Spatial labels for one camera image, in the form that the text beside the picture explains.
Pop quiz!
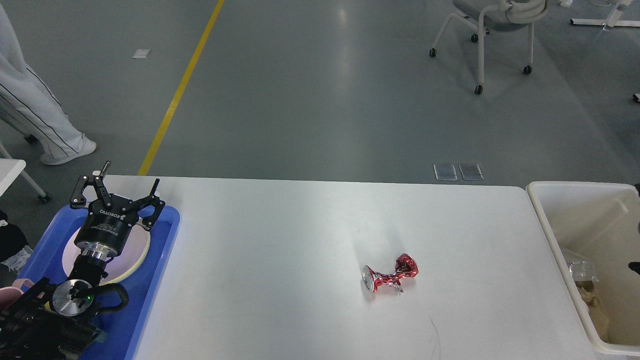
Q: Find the crushed red can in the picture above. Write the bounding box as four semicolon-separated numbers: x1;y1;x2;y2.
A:
361;253;419;293

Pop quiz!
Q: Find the person in white tracksuit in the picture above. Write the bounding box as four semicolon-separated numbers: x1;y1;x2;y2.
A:
0;7;98;166

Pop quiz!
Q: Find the white office chair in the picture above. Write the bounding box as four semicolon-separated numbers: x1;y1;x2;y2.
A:
429;0;550;95

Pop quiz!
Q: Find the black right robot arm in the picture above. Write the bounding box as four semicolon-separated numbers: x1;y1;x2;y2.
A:
627;261;640;275

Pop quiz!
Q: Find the pink plate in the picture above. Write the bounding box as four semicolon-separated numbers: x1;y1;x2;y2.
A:
61;225;151;285

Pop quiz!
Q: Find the brown paper front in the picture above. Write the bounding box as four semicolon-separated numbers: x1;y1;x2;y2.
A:
574;281;611;343

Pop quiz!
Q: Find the white stand base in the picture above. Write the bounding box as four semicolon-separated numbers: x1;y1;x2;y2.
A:
570;0;640;28

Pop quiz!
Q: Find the blue plastic tray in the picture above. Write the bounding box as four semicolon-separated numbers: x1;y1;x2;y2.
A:
18;205;180;360

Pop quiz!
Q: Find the pink ribbed mug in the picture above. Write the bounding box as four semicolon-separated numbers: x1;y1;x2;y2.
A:
0;278;35;312

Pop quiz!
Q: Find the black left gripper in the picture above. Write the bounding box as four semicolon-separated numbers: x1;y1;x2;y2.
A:
70;160;166;258

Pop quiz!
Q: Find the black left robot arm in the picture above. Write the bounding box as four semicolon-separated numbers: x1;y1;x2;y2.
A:
1;161;166;360

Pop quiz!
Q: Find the foil sheet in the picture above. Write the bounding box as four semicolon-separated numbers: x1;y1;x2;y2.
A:
566;260;599;282

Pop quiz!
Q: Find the white side table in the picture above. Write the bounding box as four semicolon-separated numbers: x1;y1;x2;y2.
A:
0;141;51;203

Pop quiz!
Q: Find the yellow plate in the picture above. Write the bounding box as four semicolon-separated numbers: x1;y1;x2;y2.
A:
100;231;151;285

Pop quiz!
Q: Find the white plastic bin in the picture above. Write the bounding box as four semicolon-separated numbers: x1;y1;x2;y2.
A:
526;181;640;357

